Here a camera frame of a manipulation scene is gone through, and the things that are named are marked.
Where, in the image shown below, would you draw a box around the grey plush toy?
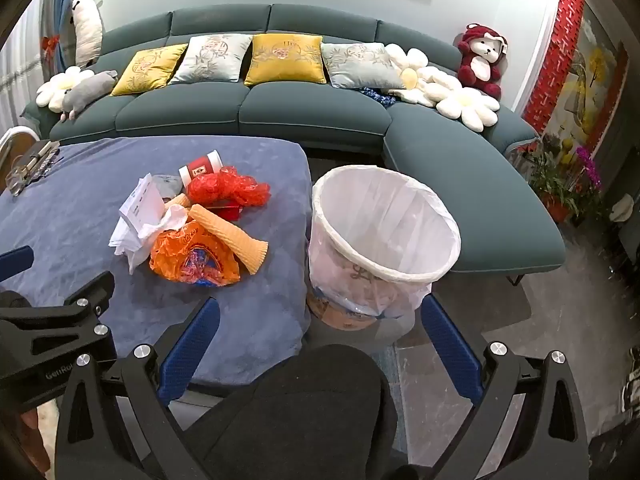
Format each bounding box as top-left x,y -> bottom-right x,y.
61,70 -> 119,122

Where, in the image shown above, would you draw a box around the blue table blanket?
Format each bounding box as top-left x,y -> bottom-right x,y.
0,136 -> 313,397

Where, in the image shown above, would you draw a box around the person's left hand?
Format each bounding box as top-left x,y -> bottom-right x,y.
7,409 -> 56,480

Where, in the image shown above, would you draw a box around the large flower painting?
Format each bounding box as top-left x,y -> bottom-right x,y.
540,5 -> 629,161

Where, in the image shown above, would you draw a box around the red and white plush bear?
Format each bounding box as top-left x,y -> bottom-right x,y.
457,23 -> 509,101

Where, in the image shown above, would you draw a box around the large orange foam cone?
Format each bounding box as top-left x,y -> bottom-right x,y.
187,204 -> 269,276

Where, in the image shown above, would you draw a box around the orange plastic bag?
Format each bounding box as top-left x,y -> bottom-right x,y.
150,220 -> 242,287

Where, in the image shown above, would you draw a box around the grey face mask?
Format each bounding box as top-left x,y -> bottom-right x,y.
150,174 -> 184,202

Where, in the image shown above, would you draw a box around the red wall decoration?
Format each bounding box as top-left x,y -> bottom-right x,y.
522,0 -> 587,137

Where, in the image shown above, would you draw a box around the purple orchid plant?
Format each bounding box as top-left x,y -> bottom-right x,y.
575,146 -> 609,202

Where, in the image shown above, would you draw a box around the bundle of metal tools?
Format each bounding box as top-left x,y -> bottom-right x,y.
5,141 -> 62,196

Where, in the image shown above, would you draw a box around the white flower cushion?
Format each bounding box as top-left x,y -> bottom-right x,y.
382,43 -> 463,108
434,81 -> 501,133
36,66 -> 96,111

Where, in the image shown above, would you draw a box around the teal sectional sofa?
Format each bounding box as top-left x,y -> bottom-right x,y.
20,2 -> 567,286

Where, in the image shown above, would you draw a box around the yellow embroidered pillow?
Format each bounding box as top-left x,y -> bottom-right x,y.
110,43 -> 189,97
244,33 -> 327,86

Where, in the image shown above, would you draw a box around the person's dark trouser leg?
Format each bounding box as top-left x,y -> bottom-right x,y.
184,342 -> 402,480

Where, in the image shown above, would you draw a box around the white paper sheets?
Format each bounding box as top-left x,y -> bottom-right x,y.
109,173 -> 168,261

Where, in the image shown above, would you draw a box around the crumpled white tissue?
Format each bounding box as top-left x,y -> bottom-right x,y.
127,207 -> 189,275

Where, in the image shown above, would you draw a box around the red paper packet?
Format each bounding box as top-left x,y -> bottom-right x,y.
207,200 -> 247,222

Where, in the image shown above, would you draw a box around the green potted plant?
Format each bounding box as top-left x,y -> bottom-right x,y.
524,135 -> 582,224

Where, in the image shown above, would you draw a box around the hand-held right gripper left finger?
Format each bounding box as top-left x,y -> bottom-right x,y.
54,298 -> 221,480

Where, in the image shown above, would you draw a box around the trash bin with white liner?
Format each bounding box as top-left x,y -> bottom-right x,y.
306,164 -> 462,334

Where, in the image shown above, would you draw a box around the white round object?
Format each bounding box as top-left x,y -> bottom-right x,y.
609,195 -> 636,222

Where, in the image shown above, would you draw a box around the long white plush toy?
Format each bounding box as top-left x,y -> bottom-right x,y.
70,0 -> 105,68

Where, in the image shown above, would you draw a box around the red paper cup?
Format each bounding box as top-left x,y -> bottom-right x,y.
178,150 -> 223,192

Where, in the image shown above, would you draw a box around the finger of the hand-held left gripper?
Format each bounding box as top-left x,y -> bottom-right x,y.
0,246 -> 35,282
0,271 -> 119,362

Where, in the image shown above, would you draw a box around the red plastic bag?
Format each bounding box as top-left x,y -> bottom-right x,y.
187,165 -> 271,209

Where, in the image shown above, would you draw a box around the blue patterned cloth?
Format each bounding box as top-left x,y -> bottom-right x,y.
357,86 -> 401,109

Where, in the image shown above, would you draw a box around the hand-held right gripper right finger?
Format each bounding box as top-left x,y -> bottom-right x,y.
421,293 -> 591,480

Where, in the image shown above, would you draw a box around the light grey embroidered pillow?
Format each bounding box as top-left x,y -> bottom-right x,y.
320,42 -> 407,90
168,33 -> 253,85

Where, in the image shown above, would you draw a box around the white chair frame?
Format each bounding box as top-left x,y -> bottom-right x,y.
0,127 -> 42,162

